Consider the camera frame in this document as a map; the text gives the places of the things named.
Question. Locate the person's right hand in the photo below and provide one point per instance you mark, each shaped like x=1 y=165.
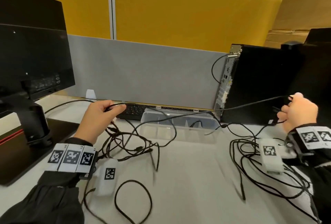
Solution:
x=300 y=112

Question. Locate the person's left hand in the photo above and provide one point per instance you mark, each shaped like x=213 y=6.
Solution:
x=95 y=120

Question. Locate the clear plastic compartment box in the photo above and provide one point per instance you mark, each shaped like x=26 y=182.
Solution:
x=168 y=117

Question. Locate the person's left forearm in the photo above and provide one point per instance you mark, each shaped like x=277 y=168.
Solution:
x=38 y=205

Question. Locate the person's right forearm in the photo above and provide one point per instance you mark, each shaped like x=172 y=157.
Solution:
x=323 y=174

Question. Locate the brown cardboard box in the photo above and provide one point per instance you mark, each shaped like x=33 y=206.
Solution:
x=305 y=3

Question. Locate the right wrist marker band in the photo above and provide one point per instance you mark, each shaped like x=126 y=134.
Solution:
x=310 y=137

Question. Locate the wrist marker band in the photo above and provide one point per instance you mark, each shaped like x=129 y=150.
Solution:
x=310 y=137
x=69 y=157

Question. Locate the black keyboard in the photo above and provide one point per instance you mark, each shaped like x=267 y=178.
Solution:
x=132 y=111

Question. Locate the wide black monitor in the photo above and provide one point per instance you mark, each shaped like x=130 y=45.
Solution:
x=318 y=76

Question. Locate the left wrist marker band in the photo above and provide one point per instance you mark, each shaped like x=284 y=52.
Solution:
x=69 y=157

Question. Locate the black desktop computer tower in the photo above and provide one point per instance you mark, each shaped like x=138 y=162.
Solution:
x=258 y=81

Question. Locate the grey webcam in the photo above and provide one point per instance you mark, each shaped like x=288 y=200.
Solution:
x=292 y=44

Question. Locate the grey desk partition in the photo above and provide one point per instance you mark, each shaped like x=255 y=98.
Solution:
x=150 y=73

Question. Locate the black laptop with red stripe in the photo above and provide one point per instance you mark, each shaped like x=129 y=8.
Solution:
x=10 y=134

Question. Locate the black monitor with square stand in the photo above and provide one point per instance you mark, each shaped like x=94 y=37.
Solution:
x=33 y=50

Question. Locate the yellow partition panel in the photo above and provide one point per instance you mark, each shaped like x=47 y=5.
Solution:
x=194 y=14

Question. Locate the small white plastic bracket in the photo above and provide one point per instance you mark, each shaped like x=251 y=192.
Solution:
x=90 y=95

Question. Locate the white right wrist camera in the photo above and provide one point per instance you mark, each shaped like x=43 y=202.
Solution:
x=270 y=154

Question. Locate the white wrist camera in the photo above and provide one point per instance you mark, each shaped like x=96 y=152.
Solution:
x=107 y=177
x=270 y=154

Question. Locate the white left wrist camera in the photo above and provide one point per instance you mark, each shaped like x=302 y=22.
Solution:
x=107 y=177

